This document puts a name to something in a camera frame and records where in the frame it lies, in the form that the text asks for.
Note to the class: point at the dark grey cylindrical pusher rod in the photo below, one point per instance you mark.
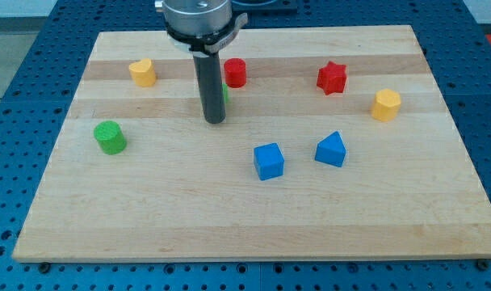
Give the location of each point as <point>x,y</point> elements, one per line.
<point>210,87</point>

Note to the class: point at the red star block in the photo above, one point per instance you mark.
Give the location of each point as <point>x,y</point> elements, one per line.
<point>332,78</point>

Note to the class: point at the wooden board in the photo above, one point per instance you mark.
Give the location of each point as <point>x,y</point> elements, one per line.
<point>187,190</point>

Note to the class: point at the red cylinder block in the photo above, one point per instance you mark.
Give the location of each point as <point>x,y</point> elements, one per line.
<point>235,72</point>

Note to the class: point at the small green block behind rod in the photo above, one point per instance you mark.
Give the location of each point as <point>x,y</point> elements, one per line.
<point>225,90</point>

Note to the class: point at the yellow heart block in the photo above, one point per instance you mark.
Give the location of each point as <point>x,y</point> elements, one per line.
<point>143,73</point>

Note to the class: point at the blue cube block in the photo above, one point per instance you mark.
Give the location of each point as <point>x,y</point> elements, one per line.
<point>268,161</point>

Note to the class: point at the green cylinder block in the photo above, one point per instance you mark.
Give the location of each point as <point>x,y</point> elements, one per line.
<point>110,137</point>

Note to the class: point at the blue triangular prism block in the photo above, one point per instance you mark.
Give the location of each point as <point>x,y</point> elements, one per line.
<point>331,150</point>

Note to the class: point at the yellow hexagon block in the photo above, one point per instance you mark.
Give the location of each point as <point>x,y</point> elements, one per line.
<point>386,105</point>

